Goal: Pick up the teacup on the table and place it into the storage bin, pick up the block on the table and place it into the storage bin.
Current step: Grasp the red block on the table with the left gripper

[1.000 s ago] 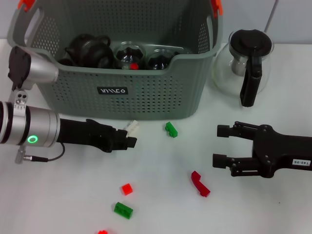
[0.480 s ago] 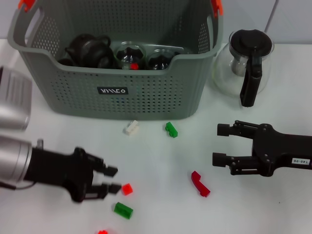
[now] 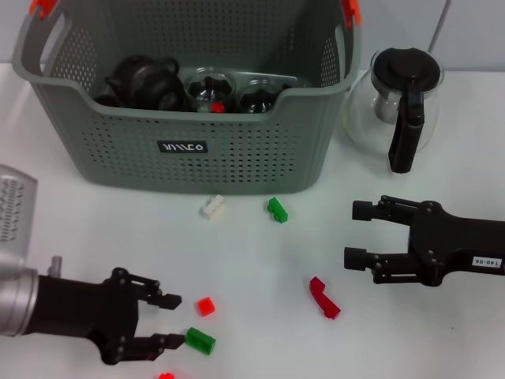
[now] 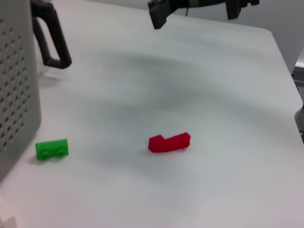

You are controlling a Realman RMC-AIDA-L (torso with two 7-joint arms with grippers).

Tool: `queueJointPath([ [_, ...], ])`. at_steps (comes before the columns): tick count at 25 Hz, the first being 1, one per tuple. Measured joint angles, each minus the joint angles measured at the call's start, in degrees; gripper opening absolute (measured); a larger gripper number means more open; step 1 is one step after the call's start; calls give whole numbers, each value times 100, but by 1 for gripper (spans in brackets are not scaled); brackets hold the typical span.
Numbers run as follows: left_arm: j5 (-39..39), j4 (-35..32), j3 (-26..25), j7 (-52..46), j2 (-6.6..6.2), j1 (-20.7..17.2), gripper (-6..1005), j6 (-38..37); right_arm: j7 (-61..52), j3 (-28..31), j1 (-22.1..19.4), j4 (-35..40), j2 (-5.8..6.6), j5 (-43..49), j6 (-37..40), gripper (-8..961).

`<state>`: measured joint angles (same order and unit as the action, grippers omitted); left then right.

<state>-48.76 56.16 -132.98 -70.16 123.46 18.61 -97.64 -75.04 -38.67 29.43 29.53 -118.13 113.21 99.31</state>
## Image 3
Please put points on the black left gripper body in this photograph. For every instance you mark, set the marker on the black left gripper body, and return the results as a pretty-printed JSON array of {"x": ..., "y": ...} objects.
[{"x": 87, "y": 312}]

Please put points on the white toy brick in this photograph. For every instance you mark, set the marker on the white toy brick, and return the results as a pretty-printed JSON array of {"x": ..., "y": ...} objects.
[{"x": 212, "y": 207}]

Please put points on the gray perforated storage bin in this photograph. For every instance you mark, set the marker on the gray perforated storage bin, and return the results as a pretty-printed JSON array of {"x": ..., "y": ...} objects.
[{"x": 236, "y": 158}]

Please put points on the green toy brick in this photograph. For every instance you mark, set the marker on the green toy brick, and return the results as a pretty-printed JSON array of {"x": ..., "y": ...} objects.
[
  {"x": 201, "y": 341},
  {"x": 278, "y": 210}
]

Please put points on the small red toy brick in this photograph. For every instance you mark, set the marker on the small red toy brick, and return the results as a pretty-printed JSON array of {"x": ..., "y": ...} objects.
[
  {"x": 217, "y": 107},
  {"x": 205, "y": 307}
]

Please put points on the black ceramic teapot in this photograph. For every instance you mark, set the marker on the black ceramic teapot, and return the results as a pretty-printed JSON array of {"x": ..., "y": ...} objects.
[{"x": 134, "y": 81}]

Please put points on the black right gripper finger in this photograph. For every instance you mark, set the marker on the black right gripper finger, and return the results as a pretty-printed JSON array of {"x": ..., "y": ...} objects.
[
  {"x": 355, "y": 258},
  {"x": 362, "y": 210}
]

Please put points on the glass jar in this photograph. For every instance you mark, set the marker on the glass jar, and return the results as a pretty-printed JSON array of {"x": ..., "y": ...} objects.
[{"x": 207, "y": 88}]

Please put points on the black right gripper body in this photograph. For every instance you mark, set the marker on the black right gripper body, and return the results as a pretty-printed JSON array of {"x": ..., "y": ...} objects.
[{"x": 453, "y": 242}]

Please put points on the long red toy piece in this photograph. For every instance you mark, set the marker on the long red toy piece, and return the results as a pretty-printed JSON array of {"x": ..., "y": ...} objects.
[{"x": 324, "y": 298}]

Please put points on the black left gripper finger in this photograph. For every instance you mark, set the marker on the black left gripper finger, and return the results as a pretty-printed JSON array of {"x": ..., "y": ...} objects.
[
  {"x": 158, "y": 345},
  {"x": 167, "y": 301}
]

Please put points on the glass teacup black holder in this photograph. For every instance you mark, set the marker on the glass teacup black holder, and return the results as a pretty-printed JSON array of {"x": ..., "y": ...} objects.
[
  {"x": 258, "y": 100},
  {"x": 171, "y": 102}
]

